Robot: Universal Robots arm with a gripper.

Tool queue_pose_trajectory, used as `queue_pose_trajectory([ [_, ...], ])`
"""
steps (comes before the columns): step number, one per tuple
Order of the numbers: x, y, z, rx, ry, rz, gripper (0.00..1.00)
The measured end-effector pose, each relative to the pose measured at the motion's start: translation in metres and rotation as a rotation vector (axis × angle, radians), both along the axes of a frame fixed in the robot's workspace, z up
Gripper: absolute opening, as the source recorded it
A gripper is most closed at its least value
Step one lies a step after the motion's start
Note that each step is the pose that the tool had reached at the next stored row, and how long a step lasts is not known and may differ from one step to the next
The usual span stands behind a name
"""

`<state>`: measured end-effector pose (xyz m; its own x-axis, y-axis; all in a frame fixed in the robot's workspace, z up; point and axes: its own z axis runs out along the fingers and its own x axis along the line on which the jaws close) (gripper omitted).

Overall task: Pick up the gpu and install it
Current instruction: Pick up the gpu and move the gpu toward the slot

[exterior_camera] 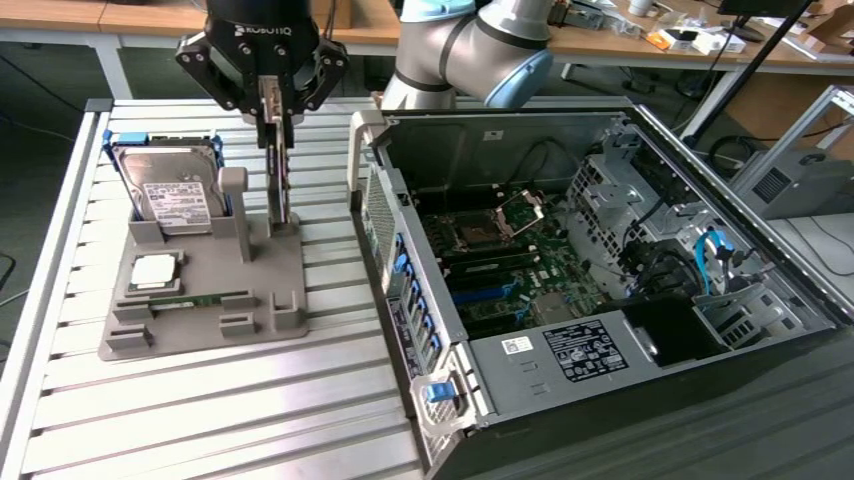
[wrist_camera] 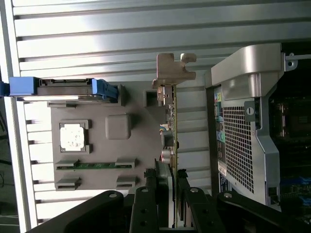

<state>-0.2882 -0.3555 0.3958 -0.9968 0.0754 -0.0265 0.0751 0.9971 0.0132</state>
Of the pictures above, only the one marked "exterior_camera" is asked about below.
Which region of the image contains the grey parts rack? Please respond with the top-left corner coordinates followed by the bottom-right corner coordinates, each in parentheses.
top-left (96, 167), bottom-right (312, 364)

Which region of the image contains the black stand pole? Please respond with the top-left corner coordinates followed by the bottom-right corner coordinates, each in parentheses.
top-left (678, 0), bottom-right (820, 144)

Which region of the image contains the hard disk with blue bracket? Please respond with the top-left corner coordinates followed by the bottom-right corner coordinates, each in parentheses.
top-left (101, 128), bottom-right (232, 236)

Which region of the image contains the open grey PC case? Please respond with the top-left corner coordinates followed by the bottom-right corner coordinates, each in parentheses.
top-left (347, 97), bottom-right (843, 480)

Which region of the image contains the grey power supply unit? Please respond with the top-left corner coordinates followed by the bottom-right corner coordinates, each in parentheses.
top-left (465, 310), bottom-right (662, 419)

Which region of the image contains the grey case handle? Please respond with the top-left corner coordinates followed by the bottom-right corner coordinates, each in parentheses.
top-left (347, 110), bottom-right (389, 194)

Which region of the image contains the black monitor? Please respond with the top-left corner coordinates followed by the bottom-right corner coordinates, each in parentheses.
top-left (716, 0), bottom-right (812, 42)

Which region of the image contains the blue expansion slot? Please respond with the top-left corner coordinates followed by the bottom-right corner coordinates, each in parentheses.
top-left (451, 285), bottom-right (513, 304)

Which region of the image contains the CPU socket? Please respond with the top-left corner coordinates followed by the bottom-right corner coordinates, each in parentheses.
top-left (451, 212), bottom-right (521, 250)

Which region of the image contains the cardboard piece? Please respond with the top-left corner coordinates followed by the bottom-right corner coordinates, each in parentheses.
top-left (804, 3), bottom-right (854, 47)

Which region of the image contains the small metal disk bay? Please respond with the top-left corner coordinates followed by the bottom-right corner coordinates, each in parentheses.
top-left (690, 292), bottom-right (792, 351)

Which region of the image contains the black wire bundle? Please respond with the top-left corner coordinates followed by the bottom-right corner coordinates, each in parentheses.
top-left (616, 238), bottom-right (702, 304)

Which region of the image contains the aluminium profile frame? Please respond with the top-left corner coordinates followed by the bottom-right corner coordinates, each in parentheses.
top-left (723, 83), bottom-right (854, 181)

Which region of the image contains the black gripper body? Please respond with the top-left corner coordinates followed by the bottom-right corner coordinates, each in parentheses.
top-left (203, 0), bottom-right (320, 81)

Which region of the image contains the silver CPU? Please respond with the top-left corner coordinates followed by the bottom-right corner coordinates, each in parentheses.
top-left (128, 254), bottom-right (180, 290)

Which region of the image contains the green motherboard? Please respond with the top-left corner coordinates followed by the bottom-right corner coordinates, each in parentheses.
top-left (416, 197), bottom-right (619, 337)

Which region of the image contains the blue disk wire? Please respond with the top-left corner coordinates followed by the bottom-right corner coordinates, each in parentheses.
top-left (692, 225), bottom-right (736, 297)

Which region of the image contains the grey machine housing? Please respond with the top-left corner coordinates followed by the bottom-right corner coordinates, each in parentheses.
top-left (730, 144), bottom-right (854, 221)

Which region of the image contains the wooden desk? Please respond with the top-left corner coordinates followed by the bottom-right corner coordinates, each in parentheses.
top-left (0, 0), bottom-right (401, 101)
top-left (549, 0), bottom-right (854, 114)

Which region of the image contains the large perforated disk bay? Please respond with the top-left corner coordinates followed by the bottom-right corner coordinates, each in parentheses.
top-left (564, 124), bottom-right (679, 241)

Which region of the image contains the black graphics card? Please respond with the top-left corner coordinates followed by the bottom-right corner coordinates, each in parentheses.
top-left (256, 74), bottom-right (296, 225)

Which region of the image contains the green RAM stick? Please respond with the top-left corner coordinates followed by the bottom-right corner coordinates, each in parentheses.
top-left (147, 294), bottom-right (225, 309)

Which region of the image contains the orange and white box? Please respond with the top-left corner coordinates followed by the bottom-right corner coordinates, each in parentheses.
top-left (647, 27), bottom-right (699, 51)

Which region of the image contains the metal socket cover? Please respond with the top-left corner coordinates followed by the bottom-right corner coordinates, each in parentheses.
top-left (491, 188), bottom-right (549, 236)

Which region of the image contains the grey chipset heat sink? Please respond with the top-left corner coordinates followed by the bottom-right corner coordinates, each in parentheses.
top-left (535, 293), bottom-right (583, 323)

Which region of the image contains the black RAM slot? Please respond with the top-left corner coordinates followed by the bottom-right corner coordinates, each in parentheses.
top-left (440, 251), bottom-right (535, 267)
top-left (449, 260), bottom-right (540, 277)

